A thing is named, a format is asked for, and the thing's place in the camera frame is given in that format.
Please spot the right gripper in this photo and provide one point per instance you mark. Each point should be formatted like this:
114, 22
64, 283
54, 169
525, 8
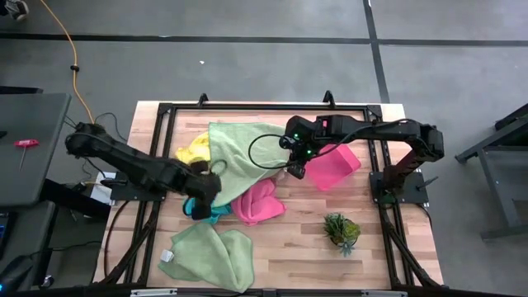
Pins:
303, 152

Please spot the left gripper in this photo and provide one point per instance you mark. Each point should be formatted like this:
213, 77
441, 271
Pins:
202, 189

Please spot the teal microfiber towel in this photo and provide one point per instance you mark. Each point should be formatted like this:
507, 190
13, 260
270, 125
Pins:
220, 212

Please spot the pink plastic bin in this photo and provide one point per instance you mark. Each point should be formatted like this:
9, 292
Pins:
334, 167

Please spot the pink microfiber towel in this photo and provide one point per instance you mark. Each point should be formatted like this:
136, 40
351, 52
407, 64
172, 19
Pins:
257, 204

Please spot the green microfiber towel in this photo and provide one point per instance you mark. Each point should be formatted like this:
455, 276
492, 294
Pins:
239, 156

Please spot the yellow microfiber towel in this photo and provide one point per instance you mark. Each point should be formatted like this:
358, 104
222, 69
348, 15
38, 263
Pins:
194, 150

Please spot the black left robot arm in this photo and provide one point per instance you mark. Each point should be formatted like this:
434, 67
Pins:
123, 158

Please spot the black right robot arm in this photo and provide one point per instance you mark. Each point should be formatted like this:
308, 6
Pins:
371, 128

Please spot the green towel with white label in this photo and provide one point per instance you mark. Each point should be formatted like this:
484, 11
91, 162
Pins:
214, 255

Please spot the potted succulent plant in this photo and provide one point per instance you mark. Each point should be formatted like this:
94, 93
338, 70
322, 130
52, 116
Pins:
341, 231

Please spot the white paper sheet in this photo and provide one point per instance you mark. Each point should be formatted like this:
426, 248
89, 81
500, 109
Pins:
99, 191

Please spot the grey desk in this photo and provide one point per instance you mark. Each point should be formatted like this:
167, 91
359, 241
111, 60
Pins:
33, 181

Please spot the black computer mouse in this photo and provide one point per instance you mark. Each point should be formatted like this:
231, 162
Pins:
16, 272

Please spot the dark grey metal table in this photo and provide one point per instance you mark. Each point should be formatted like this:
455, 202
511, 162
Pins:
495, 156

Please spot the person's shoe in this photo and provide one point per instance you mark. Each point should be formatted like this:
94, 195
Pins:
16, 8

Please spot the black aluminium table frame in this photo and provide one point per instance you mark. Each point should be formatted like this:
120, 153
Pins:
268, 107

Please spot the black arched frame bracket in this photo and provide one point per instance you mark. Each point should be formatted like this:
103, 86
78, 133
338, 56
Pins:
202, 99
328, 98

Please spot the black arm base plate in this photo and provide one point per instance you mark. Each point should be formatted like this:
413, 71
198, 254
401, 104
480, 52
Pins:
412, 191
123, 191

